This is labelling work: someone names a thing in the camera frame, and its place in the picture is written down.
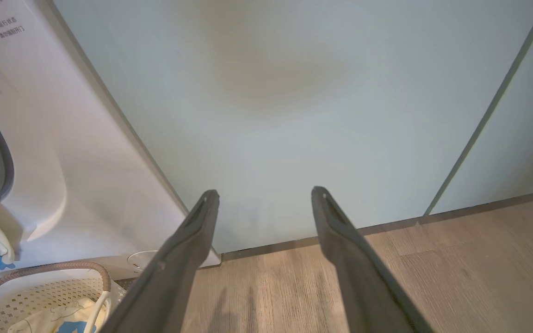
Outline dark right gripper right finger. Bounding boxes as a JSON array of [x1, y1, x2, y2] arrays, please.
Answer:
[[311, 186, 434, 333]]

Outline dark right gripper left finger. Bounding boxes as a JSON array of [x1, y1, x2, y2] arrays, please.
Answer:
[[99, 189, 221, 333]]

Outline cream garment with blue patch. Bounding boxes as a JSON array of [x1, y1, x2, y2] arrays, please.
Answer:
[[6, 297, 110, 333]]

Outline white front-load washing machine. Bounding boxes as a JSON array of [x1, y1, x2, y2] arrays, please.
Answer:
[[0, 0, 222, 296]]

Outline wide pale green cabinet door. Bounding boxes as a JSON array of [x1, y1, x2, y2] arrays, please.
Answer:
[[51, 0, 533, 254]]

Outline white perforated brown-rimmed laundry basket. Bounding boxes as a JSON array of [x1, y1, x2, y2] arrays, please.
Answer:
[[0, 260, 127, 333]]

